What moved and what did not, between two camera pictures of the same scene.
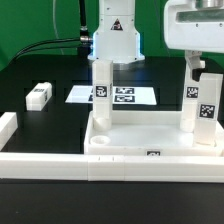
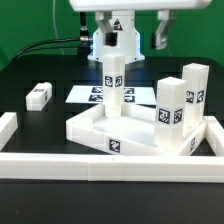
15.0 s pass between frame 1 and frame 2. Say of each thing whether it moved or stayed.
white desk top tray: moved
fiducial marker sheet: stayed
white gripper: moved
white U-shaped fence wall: stayed
